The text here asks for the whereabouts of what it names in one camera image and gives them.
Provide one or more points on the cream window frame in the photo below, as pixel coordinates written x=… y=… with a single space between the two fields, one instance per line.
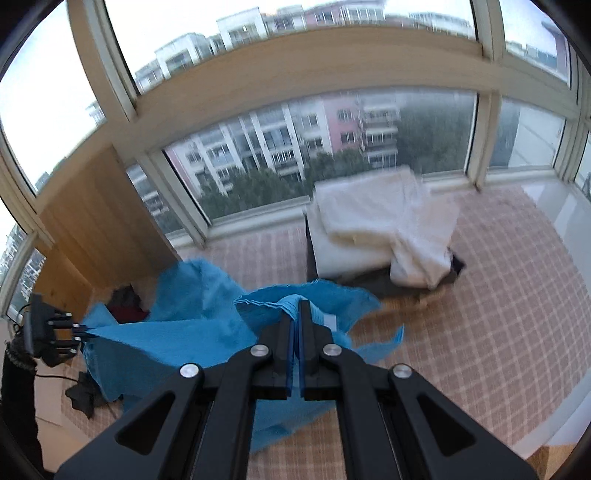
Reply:
x=277 y=78

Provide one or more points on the blue garment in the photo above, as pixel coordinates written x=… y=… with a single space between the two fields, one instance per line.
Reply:
x=184 y=323

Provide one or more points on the white folded garment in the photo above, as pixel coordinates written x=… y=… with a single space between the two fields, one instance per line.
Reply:
x=369 y=207

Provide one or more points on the pink apartment building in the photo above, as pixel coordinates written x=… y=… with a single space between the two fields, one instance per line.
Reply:
x=277 y=134

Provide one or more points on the dark grey garment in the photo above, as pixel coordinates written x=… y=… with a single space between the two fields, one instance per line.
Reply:
x=87 y=394

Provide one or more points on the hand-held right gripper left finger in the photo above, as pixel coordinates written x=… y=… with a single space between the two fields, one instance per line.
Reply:
x=221 y=415

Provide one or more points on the large light wood board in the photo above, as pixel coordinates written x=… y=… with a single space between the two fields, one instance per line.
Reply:
x=106 y=221

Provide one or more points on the pink checked blanket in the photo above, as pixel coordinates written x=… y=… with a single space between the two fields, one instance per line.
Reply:
x=461 y=346

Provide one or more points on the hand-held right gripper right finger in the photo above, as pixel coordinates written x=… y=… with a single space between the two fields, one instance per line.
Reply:
x=369 y=415

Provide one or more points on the dark red garment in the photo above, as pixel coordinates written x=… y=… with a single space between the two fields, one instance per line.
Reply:
x=127 y=307

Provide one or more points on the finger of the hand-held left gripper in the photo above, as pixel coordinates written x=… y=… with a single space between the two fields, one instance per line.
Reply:
x=67 y=321
x=64 y=348

